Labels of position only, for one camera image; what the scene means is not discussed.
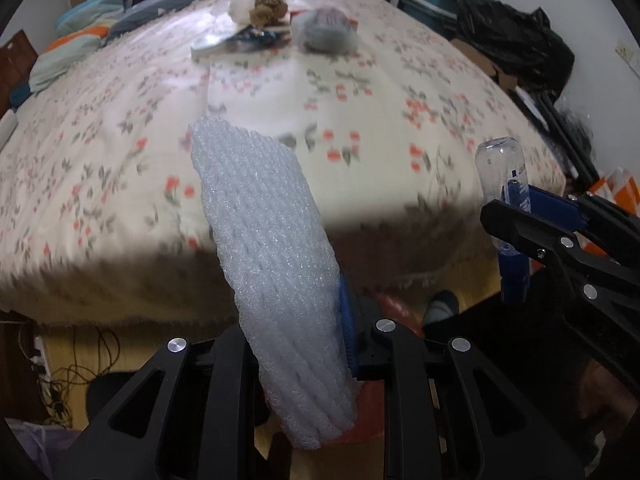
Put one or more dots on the wall outlet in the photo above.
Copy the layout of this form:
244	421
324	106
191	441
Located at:
627	55

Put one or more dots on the white power strip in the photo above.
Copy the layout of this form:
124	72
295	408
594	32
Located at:
39	357

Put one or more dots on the black garbage bag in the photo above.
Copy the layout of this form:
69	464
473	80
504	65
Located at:
515	40

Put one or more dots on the brown paper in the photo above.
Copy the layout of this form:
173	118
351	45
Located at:
269	10

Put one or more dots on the green orange striped pillow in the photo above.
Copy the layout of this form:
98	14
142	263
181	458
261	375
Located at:
60	57

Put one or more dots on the person's foot in grey slipper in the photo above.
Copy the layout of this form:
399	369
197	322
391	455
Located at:
440	307

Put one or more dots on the black tripod legs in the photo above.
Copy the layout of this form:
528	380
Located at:
565	135

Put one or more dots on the floral bed sheet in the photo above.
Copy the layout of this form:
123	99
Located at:
125	160

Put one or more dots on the white foam net sleeve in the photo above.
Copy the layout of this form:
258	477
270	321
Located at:
270	260

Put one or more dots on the purple plastic bag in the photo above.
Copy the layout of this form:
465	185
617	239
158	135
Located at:
35	447

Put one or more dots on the long white pillow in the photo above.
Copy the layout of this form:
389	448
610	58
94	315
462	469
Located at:
7	127

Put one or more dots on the orange white packet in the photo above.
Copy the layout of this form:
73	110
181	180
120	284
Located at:
617	185

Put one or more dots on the grey blue pillow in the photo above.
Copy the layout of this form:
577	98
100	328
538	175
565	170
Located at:
175	2

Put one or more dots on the flat cardboard pieces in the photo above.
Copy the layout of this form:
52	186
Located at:
492	67

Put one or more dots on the teal folded blanket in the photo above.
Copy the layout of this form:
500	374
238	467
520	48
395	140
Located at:
90	10

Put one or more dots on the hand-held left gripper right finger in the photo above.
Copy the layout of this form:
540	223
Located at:
346	320

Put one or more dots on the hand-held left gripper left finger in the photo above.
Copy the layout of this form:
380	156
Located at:
230	360

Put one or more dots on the grey fluffy ball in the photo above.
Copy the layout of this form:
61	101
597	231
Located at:
325	30

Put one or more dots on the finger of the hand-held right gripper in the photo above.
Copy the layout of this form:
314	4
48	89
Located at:
520	227
555	207

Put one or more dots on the clear plastic bottle blue label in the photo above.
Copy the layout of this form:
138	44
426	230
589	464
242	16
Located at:
495	165

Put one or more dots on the wooden headboard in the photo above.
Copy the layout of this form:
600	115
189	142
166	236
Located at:
15	65

